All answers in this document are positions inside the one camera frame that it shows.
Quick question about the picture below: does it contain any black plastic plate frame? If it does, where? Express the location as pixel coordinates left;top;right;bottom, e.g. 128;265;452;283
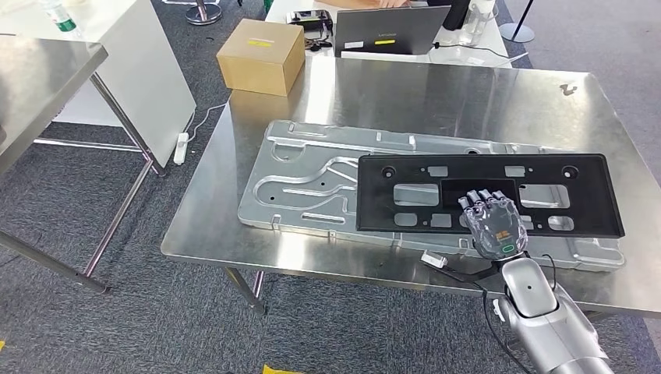
356;153;626;239

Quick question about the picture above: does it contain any grey stanchion base black pole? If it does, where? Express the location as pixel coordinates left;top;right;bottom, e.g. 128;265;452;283
499;0;536;44

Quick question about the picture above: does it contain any white table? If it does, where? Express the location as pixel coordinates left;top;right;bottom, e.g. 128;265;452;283
264;0;512;69

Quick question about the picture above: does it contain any stamped sheet metal panel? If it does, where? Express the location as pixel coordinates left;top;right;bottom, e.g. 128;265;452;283
237;120;626;273

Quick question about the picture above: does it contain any chrome stanchion base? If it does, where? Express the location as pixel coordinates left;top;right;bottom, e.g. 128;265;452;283
185;0;223;26

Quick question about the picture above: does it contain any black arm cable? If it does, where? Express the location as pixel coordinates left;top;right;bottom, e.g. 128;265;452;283
481;252;559;374

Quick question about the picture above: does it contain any black handheld device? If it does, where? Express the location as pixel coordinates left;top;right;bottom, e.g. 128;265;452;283
287;9;334;37

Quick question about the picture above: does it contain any white power strip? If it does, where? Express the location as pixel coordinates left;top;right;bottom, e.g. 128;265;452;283
172;132;190;166

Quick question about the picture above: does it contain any black camera bracket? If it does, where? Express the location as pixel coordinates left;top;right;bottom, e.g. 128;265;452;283
437;262;506;285

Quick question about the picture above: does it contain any clear bottle green label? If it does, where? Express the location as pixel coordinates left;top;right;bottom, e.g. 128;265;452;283
40;0;79;34

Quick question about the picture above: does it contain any stainless steel workbench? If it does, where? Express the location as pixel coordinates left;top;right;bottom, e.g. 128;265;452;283
0;34;169;295
161;55;661;319

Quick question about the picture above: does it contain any person's hand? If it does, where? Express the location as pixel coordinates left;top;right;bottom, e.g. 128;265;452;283
330;0;412;9

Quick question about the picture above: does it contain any white cabinet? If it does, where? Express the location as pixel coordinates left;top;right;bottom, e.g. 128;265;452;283
0;0;197;169

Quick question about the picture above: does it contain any black laptop cable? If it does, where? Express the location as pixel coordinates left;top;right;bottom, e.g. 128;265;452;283
433;41;510;58

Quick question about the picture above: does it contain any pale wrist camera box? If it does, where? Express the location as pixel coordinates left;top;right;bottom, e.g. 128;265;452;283
420;250;448;270

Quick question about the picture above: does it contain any brown cardboard box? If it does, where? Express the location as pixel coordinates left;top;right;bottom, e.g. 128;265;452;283
216;18;306;97

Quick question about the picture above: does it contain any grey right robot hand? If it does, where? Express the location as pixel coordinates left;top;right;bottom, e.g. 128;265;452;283
458;189;528;261

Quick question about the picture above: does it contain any white power strip cable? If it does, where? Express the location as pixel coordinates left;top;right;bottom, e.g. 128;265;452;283
185;103;228;144

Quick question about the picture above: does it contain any clear plastic jug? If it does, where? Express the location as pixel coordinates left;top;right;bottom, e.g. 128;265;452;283
458;0;497;47

